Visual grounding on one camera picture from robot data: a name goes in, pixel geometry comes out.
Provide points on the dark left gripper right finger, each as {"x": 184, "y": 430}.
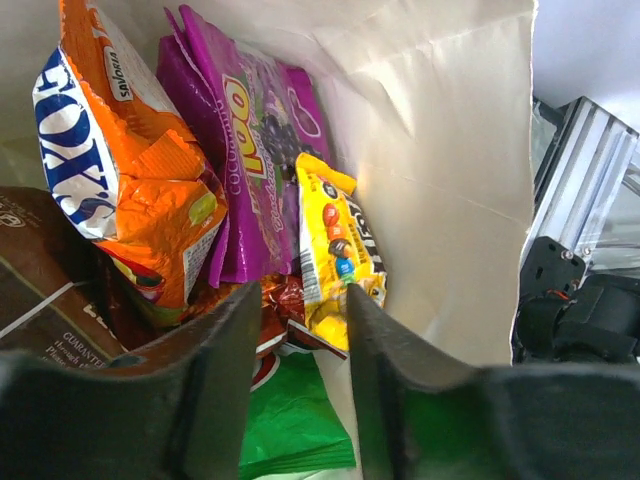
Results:
{"x": 422, "y": 414}

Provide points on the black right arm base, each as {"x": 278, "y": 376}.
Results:
{"x": 567, "y": 315}

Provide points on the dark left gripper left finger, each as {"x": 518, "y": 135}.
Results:
{"x": 173, "y": 409}

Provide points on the green Chuba cassava chips bag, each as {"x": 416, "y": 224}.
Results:
{"x": 292, "y": 426}

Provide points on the aluminium table frame rail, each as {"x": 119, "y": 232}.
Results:
{"x": 585, "y": 163}

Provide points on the orange snack packet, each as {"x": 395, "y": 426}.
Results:
{"x": 122, "y": 164}

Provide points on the brown snack bag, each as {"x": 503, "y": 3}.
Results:
{"x": 60, "y": 297}

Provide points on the yellow M&M's packet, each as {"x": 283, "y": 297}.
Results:
{"x": 337, "y": 249}

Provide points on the purple grape candy bag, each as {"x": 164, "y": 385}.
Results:
{"x": 252, "y": 115}

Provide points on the red Doritos bag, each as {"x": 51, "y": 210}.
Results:
{"x": 283, "y": 329}

